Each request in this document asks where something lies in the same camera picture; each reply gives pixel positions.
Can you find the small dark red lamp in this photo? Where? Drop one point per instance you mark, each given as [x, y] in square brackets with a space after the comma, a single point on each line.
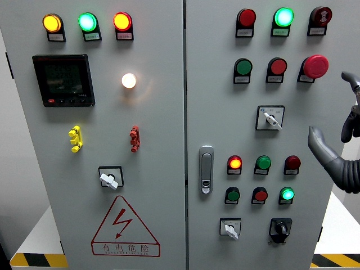
[292, 162]

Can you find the small green lit lamp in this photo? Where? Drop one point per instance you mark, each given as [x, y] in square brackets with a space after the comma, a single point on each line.
[287, 194]

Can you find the small dark green lamp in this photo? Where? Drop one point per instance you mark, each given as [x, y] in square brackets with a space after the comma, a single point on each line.
[263, 162]

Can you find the small red push button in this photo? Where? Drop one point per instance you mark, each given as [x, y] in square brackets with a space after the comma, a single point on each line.
[260, 195]

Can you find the black door hinge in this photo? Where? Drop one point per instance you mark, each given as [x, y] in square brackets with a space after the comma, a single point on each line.
[320, 234]
[62, 247]

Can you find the large red stop button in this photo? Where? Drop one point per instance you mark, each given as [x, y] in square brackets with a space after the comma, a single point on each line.
[315, 66]

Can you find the small orange lit lamp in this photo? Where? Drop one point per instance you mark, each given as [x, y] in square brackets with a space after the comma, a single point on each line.
[234, 163]

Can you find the large red push button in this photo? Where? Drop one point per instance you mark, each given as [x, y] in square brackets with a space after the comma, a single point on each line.
[278, 66]

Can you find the small green push button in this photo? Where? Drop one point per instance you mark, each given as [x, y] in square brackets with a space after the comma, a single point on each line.
[233, 195]

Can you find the black yellow striped tape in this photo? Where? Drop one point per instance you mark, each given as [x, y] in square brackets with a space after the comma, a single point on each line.
[39, 260]
[337, 260]

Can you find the pale grey door with lock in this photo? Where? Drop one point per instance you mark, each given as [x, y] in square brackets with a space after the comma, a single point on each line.
[213, 112]

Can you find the large green push button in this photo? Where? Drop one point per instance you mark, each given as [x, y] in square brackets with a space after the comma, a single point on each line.
[243, 66]

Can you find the silver door lock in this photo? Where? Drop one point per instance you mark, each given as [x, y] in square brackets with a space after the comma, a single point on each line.
[206, 168]

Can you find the dark red buzzer lamp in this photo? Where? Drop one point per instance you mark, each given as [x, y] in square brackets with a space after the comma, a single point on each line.
[321, 15]

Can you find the large green lit lamp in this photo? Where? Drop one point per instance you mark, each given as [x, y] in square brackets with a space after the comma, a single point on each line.
[284, 17]

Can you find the large red round lamp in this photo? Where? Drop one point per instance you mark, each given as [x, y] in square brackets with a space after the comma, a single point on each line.
[247, 17]

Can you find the pale grey door with display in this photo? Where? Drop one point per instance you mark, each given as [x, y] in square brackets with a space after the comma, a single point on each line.
[157, 126]

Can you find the white round lamp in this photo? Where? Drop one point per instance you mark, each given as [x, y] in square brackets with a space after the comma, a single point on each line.
[129, 80]

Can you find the red warning triangle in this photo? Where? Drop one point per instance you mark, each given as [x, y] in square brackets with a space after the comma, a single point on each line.
[121, 222]

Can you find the red-rimmed orange lit lamp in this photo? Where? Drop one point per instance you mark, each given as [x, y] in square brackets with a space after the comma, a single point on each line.
[122, 21]

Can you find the black display meter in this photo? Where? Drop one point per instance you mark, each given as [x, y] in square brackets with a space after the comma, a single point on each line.
[63, 81]

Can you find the green lit lamp, green label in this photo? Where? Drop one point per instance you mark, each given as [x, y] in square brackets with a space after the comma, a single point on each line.
[87, 21]

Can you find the yellow round lamp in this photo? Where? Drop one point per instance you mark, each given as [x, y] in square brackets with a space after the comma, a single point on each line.
[52, 23]

